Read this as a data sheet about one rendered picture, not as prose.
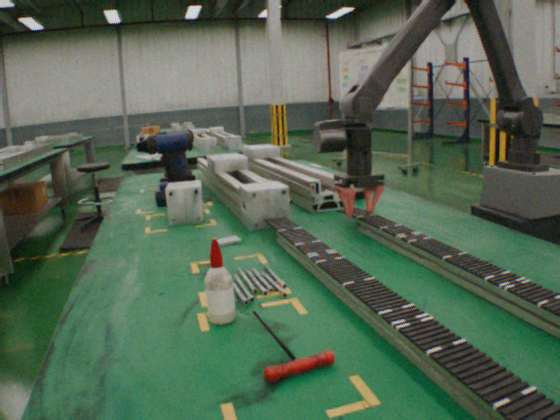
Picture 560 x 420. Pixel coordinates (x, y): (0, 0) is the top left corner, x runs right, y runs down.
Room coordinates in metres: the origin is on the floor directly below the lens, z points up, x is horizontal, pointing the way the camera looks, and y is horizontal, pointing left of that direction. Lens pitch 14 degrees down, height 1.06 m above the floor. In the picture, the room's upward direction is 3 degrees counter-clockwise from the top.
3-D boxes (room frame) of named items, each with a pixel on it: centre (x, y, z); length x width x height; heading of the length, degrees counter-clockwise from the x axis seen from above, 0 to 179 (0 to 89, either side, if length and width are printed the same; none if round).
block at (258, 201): (1.04, 0.03, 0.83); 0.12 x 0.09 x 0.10; 107
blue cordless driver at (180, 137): (1.33, 0.36, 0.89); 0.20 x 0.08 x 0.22; 108
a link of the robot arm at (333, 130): (0.95, -0.14, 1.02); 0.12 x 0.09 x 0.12; 101
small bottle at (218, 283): (0.54, 0.09, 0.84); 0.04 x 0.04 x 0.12
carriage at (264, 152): (1.75, 0.06, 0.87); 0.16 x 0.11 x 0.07; 17
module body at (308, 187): (1.52, -0.01, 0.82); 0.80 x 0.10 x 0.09; 17
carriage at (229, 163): (1.46, 0.17, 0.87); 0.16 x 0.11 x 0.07; 17
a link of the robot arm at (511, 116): (1.05, -0.64, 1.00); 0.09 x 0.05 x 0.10; 101
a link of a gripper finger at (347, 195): (0.96, -0.17, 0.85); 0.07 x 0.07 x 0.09; 17
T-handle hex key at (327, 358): (0.47, 0.01, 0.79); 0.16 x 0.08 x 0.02; 22
